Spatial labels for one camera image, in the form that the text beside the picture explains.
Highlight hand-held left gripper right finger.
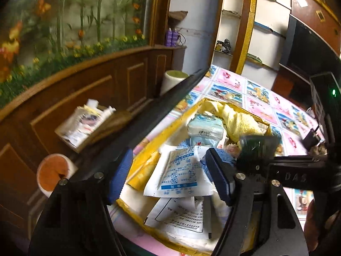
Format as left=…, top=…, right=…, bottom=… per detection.
left=205, top=148, right=309, bottom=256

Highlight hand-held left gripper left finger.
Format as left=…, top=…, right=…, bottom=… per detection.
left=28, top=148, right=134, bottom=256

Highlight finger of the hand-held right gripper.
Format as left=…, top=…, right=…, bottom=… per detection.
left=236, top=155, right=275, bottom=178

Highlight dark green packet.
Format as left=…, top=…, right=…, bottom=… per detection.
left=238, top=135, right=280, bottom=162

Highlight yellow cracker packet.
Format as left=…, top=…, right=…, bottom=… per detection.
left=126, top=149, right=162, bottom=191

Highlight blue terry towel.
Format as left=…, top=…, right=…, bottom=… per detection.
left=200, top=147, right=237, bottom=171

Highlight white sachet blue print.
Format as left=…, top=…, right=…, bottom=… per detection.
left=144, top=147, right=214, bottom=198

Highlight pale yellow towel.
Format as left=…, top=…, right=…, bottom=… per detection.
left=210, top=101, right=267, bottom=143

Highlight pale blue tissue packet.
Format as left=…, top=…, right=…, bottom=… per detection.
left=186, top=113, right=227, bottom=147

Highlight white printed paper packet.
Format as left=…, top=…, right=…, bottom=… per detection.
left=145, top=196, right=212, bottom=240

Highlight yellow cardboard box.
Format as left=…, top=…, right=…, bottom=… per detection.
left=107, top=97, right=272, bottom=255

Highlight person's right hand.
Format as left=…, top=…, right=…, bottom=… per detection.
left=304, top=199, right=325, bottom=243

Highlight black device with antenna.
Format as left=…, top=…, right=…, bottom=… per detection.
left=302, top=124, right=324, bottom=146

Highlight brown knitted item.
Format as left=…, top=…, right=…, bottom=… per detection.
left=310, top=144, right=329, bottom=156

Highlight brown basket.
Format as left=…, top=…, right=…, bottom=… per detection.
left=55, top=109, right=134, bottom=154

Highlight basket of small items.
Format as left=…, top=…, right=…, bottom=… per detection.
left=57, top=99, right=116, bottom=144

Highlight white cup orange contents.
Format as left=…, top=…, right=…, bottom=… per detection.
left=37, top=153, right=78, bottom=198

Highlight black television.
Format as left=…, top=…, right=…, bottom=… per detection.
left=278, top=13, right=341, bottom=76

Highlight printed plastic tablecloth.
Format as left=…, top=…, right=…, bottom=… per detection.
left=107, top=64, right=328, bottom=256

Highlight wooden cabinet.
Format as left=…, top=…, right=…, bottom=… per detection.
left=0, top=45, right=187, bottom=243

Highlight white cylinder green top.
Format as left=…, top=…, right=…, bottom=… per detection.
left=161, top=70, right=188, bottom=94

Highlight black and white shelf item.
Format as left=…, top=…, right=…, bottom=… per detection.
left=215, top=39, right=233, bottom=54

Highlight brown cardboard piece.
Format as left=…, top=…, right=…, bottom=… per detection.
left=169, top=11, right=189, bottom=22

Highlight wall shelf unit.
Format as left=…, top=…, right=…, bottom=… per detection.
left=210, top=0, right=291, bottom=86

